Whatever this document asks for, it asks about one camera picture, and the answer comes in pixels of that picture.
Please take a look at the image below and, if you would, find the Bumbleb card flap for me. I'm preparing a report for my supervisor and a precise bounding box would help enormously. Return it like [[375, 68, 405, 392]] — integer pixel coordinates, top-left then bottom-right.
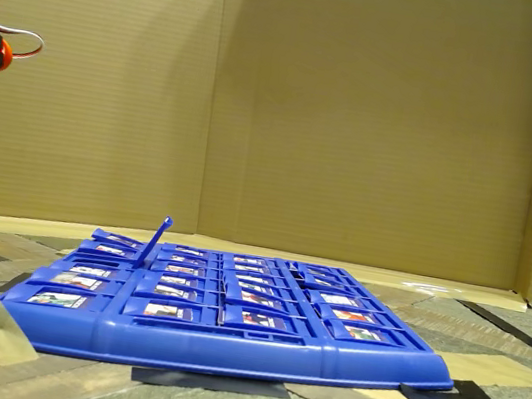
[[312, 301, 394, 331]]

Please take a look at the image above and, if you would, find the Blasteroid card flap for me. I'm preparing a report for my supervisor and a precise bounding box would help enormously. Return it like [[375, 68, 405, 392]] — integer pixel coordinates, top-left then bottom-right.
[[54, 258, 127, 283]]

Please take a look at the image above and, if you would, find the blue Guess Who game board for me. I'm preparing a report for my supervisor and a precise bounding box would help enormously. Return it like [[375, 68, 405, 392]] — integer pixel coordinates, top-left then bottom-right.
[[0, 214, 470, 399]]

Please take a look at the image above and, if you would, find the Safeguard card flap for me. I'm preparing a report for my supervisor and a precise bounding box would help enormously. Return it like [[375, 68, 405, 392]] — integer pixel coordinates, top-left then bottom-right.
[[221, 286, 302, 316]]

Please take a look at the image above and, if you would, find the long black tape strip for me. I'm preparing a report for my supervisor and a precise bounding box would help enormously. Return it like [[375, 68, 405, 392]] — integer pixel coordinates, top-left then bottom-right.
[[448, 297, 532, 365]]

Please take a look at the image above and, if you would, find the flat speckled brown tape patch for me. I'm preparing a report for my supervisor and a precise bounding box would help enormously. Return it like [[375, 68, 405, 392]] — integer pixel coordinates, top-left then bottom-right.
[[437, 344, 532, 399]]

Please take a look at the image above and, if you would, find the clear tape strip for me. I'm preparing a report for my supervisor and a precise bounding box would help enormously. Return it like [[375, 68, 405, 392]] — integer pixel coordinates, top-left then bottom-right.
[[401, 278, 464, 298]]

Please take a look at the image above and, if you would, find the Atlantia card flap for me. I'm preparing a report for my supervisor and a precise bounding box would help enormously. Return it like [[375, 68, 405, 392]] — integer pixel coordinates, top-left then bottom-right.
[[144, 269, 222, 294]]

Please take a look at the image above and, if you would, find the Emma portrait card flap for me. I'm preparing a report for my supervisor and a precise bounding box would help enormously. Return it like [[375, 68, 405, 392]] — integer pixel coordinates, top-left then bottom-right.
[[130, 211, 176, 276]]

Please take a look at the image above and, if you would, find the cardboard box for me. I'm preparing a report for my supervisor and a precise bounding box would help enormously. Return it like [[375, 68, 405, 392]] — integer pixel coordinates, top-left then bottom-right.
[[0, 0, 532, 320]]

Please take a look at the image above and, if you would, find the Shadow Ninja card flap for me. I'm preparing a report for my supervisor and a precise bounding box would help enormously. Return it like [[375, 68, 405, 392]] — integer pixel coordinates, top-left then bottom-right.
[[29, 266, 118, 296]]

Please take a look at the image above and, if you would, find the Thundershock card flap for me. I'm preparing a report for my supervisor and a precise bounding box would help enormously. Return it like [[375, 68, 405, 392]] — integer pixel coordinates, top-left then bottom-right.
[[221, 276, 294, 300]]

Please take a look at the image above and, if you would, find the Eric Eagle card flap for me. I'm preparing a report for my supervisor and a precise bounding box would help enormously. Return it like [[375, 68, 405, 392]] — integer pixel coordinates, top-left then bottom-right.
[[150, 259, 223, 282]]

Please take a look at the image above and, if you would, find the white red servo cable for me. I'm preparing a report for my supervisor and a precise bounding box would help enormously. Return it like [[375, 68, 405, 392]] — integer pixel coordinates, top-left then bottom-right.
[[0, 13, 49, 67]]

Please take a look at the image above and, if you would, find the black tape piece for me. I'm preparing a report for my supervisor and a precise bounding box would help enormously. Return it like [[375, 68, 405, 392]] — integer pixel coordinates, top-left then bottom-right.
[[397, 369, 505, 399]]

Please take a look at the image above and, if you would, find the Ice Light card flap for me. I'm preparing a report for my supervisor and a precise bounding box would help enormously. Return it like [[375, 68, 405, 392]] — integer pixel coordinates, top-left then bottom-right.
[[221, 267, 290, 289]]

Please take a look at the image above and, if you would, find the Ultrasonic card flap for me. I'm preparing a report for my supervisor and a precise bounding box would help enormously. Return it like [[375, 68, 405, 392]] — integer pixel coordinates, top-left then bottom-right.
[[220, 303, 309, 338]]

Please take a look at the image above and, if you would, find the Mr Mist card flap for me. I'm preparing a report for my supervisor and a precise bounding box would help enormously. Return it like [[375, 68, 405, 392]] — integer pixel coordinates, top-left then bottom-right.
[[302, 288, 378, 314]]

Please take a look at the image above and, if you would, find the Zap card flap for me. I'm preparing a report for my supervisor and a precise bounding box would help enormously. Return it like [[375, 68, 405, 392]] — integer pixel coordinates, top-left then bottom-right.
[[154, 250, 222, 272]]

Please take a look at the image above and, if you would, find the Stupendous card flap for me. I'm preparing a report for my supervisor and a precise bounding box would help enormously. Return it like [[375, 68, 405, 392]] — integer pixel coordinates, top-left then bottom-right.
[[89, 227, 148, 251]]

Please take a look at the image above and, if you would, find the Beast Tamer card flap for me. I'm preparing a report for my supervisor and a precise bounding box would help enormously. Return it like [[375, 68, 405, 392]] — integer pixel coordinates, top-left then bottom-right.
[[160, 242, 223, 262]]

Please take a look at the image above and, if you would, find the Madame Vine card flap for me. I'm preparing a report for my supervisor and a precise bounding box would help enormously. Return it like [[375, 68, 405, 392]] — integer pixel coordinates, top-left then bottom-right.
[[222, 259, 286, 279]]

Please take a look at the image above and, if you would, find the Dr Ion card flap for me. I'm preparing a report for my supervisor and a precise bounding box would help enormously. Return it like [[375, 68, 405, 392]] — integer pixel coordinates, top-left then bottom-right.
[[78, 239, 143, 263]]

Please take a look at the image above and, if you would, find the Raphael Incredibug card flap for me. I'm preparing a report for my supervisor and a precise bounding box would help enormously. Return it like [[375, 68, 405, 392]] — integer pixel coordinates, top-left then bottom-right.
[[19, 281, 105, 317]]

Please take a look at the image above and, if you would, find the Swampbit card flap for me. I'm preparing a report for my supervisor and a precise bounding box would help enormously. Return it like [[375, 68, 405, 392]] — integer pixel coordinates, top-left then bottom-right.
[[322, 317, 411, 352]]

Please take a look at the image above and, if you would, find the Sir Stretch card flap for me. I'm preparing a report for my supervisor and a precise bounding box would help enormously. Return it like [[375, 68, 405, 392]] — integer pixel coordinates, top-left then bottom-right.
[[134, 278, 217, 308]]

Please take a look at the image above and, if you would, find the Glance card flap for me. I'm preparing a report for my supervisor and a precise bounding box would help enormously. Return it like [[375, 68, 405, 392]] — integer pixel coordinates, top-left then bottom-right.
[[223, 252, 283, 271]]

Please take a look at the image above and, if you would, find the pale unreadable card flap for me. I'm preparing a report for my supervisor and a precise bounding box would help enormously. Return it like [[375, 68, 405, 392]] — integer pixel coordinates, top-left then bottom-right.
[[123, 294, 209, 328]]

